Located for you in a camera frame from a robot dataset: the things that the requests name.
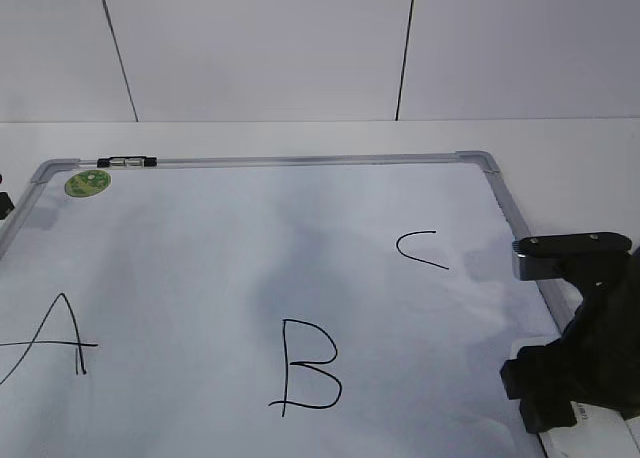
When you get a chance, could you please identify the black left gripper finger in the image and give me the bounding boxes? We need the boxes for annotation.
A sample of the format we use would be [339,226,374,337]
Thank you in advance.
[0,190,14,221]

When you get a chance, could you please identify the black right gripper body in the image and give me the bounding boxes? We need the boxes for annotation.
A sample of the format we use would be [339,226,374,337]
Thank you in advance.
[500,252,639,433]

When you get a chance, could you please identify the white whiteboard eraser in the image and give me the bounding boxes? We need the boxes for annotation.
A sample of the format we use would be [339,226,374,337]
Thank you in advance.
[539,402,639,458]

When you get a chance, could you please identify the green round sticker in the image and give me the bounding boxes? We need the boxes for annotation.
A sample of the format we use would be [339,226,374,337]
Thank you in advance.
[64,170,111,198]

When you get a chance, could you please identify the black silver hanging clip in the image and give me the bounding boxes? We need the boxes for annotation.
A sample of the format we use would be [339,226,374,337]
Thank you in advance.
[96,156,158,168]

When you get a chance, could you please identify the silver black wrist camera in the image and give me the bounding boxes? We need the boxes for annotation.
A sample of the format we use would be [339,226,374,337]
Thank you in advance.
[512,232,632,281]

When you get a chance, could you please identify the white whiteboard with grey frame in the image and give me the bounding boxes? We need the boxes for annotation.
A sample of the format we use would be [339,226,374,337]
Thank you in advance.
[1,163,556,457]

